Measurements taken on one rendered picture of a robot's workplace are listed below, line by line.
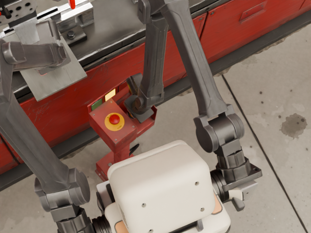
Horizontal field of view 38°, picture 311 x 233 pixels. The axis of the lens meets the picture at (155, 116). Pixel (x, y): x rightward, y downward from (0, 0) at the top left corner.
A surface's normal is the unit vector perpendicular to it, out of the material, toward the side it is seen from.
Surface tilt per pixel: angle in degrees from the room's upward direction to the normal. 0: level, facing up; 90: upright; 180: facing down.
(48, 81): 0
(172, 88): 0
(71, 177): 17
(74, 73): 0
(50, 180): 72
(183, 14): 26
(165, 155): 43
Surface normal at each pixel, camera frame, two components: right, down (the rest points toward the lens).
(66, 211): -0.02, 0.29
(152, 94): 0.51, 0.68
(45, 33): -0.08, 0.07
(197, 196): 0.34, 0.36
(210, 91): 0.37, -0.06
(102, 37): 0.08, -0.40
